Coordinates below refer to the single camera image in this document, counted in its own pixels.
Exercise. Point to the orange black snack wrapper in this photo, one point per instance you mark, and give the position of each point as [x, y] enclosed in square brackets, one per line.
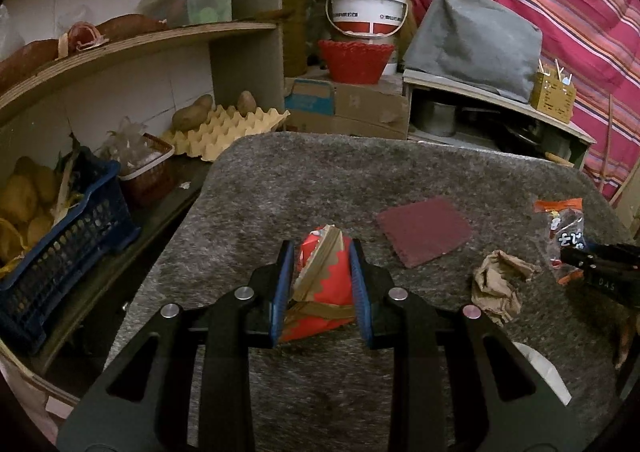
[562, 227]

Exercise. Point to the cardboard box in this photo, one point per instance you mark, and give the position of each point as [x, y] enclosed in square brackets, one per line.
[365, 110]

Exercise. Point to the pile of yellow potatoes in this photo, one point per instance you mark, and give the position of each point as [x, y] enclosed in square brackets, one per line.
[25, 197]

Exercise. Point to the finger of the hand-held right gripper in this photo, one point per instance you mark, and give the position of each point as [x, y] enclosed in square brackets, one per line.
[600, 257]

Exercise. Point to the sweet potato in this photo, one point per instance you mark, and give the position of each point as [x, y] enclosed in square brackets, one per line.
[27, 65]
[127, 25]

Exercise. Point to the crumpled paper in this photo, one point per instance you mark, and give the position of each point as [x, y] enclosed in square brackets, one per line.
[495, 287]

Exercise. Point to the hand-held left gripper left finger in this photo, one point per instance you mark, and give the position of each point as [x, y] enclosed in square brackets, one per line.
[280, 302]

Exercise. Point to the white plastic bucket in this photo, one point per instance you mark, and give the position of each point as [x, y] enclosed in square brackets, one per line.
[367, 7]

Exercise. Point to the wooden stick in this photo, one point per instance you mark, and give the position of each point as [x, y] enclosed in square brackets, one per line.
[609, 147]

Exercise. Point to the maroon scouring pad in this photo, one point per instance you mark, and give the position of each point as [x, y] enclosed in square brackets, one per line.
[425, 232]

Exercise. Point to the clear plastic bag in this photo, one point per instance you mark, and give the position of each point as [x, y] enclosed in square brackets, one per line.
[127, 147]

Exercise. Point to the small steel pot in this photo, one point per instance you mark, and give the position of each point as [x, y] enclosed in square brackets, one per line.
[439, 118]

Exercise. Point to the white paper sheet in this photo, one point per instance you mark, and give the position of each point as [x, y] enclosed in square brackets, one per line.
[545, 372]

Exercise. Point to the blue plastic crate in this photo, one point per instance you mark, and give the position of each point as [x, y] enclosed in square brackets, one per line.
[75, 252]

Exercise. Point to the wooden shelf unit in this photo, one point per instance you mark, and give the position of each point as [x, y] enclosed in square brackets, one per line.
[245, 57]

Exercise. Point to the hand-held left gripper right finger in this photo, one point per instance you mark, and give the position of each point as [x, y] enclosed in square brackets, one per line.
[361, 302]

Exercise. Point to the yellow utensil holder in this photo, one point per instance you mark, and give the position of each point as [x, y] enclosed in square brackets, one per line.
[552, 100]

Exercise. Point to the red striped cloth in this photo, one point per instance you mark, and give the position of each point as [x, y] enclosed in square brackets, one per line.
[575, 7]

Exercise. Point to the paper egg tray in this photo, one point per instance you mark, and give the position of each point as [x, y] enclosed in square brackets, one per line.
[225, 130]

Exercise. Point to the clear plastic container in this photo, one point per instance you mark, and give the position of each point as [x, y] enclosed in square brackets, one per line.
[195, 2]

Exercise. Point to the person's right forearm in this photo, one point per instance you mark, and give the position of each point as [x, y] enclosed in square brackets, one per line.
[626, 337]

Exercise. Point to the red scalloped basket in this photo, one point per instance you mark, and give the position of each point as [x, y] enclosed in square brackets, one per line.
[355, 62]

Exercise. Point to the low wooden table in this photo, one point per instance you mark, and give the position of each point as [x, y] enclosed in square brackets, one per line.
[500, 105]

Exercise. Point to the red paper wrapper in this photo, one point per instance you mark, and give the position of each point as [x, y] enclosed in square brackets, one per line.
[325, 277]

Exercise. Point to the brown woven basket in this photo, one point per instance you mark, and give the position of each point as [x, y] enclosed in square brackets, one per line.
[147, 180]

